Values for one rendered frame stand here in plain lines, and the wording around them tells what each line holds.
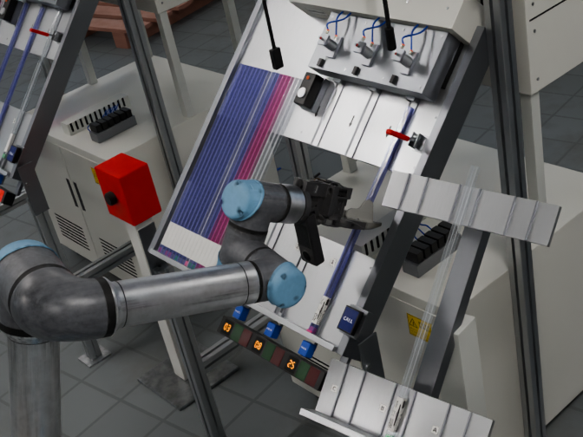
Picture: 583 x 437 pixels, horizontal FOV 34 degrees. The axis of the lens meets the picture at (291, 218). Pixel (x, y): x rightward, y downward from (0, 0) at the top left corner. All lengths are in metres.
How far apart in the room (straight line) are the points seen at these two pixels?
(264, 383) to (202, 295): 1.47
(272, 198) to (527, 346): 0.87
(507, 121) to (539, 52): 0.19
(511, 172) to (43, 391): 1.06
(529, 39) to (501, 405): 0.90
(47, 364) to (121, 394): 1.51
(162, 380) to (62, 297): 1.67
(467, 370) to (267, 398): 1.26
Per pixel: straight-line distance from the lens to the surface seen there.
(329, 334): 1.96
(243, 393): 3.03
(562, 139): 4.11
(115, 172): 2.72
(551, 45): 2.18
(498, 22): 1.96
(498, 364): 2.37
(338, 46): 2.12
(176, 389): 3.10
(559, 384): 2.65
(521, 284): 2.26
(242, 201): 1.71
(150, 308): 1.55
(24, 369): 1.68
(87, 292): 1.51
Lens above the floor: 1.92
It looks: 30 degrees down
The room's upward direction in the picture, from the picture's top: 13 degrees counter-clockwise
